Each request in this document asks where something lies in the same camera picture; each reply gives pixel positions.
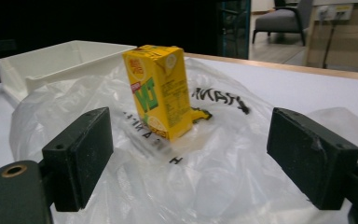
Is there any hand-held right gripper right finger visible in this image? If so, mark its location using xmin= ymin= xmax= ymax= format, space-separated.
xmin=266 ymin=106 xmax=358 ymax=211

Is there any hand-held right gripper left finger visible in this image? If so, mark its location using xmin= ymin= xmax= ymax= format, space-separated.
xmin=41 ymin=106 xmax=115 ymax=213

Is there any yellow drink carton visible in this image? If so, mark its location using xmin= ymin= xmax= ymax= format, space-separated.
xmin=122 ymin=44 xmax=194 ymax=143

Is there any clear printed plastic bag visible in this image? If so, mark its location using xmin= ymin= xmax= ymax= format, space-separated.
xmin=8 ymin=57 xmax=358 ymax=224

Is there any white plastic tray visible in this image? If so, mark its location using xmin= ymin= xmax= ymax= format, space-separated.
xmin=0 ymin=39 xmax=138 ymax=108

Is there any wooden cabinet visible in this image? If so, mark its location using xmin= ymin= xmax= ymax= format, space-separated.
xmin=304 ymin=0 xmax=358 ymax=71

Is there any grey armchair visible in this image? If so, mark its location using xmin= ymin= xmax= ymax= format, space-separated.
xmin=252 ymin=0 xmax=313 ymax=47

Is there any white power strip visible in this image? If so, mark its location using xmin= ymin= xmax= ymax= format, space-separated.
xmin=315 ymin=3 xmax=354 ymax=21

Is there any dark teal rack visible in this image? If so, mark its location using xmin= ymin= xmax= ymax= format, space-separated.
xmin=216 ymin=0 xmax=252 ymax=60

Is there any black cable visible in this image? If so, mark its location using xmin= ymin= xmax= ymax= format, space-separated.
xmin=322 ymin=19 xmax=337 ymax=70

